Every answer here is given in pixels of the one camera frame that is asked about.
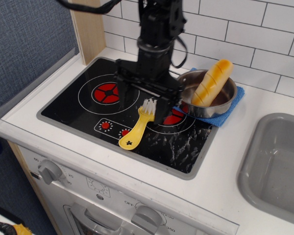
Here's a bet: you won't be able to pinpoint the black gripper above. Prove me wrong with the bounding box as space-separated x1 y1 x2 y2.
115 47 183 124

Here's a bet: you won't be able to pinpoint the yellow dish brush white bristles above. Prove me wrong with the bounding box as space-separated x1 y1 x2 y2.
119 98 157 150

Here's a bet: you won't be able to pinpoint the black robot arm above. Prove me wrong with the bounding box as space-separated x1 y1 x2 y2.
116 0 186 124

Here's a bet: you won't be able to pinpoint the stainless steel pot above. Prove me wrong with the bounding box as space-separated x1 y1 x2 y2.
177 70 238 118

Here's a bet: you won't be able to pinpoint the black toy stove top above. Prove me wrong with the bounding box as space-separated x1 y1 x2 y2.
37 57 217 180

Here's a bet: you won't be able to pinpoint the toy bread baguette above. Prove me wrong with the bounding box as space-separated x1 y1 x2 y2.
191 59 234 107

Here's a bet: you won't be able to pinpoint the blue cleaning cloth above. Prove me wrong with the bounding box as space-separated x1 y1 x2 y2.
175 69 245 127

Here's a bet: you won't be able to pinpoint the grey right oven knob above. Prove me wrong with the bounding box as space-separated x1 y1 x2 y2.
131 206 162 234

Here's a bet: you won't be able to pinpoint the grey oven knob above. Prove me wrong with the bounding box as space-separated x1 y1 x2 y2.
38 160 62 185
131 206 162 234

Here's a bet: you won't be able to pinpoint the grey left oven knob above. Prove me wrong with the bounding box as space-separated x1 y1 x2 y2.
38 160 62 185

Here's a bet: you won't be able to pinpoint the white toy oven front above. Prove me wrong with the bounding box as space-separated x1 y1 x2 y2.
19 147 239 235

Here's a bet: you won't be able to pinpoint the grey sink basin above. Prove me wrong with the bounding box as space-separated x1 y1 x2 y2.
238 113 294 224

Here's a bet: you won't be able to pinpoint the yellow black object bottom left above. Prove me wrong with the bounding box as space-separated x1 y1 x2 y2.
0 222 33 235

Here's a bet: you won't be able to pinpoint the wooden side post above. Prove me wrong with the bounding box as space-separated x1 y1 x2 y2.
71 10 106 65

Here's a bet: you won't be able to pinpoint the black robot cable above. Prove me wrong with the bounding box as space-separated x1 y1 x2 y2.
56 0 188 69

